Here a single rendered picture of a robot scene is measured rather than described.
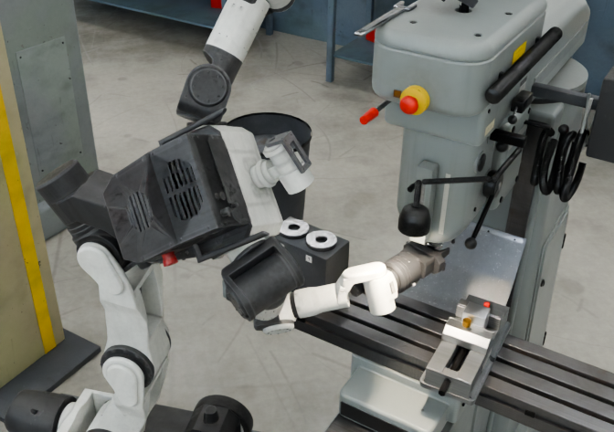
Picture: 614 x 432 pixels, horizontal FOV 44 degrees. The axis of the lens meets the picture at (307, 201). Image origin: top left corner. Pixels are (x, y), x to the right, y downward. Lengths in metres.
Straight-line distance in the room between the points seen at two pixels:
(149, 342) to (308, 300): 0.41
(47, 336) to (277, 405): 1.07
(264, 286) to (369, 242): 2.68
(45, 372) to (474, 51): 2.54
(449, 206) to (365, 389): 0.62
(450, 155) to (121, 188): 0.74
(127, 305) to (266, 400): 1.55
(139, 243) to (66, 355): 2.03
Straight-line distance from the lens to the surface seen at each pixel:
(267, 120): 4.21
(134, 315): 1.91
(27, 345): 3.55
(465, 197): 1.86
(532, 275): 2.49
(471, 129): 1.71
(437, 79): 1.59
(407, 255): 1.95
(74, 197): 1.77
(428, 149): 1.81
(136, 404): 2.08
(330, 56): 6.13
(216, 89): 1.62
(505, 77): 1.65
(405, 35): 1.60
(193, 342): 3.61
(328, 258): 2.15
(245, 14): 1.70
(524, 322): 2.61
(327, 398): 3.34
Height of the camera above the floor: 2.41
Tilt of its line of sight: 32 degrees down
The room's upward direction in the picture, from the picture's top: 1 degrees clockwise
